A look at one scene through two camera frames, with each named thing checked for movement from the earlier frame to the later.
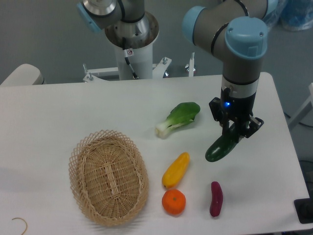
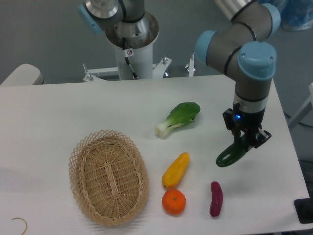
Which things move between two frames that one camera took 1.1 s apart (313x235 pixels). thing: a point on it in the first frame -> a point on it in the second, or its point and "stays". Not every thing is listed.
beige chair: (24, 74) stays
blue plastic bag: (291, 14) stays
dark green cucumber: (226, 142) -> (233, 152)
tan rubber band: (16, 218) stays
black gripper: (237, 111) -> (246, 126)
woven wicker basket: (109, 177) stays
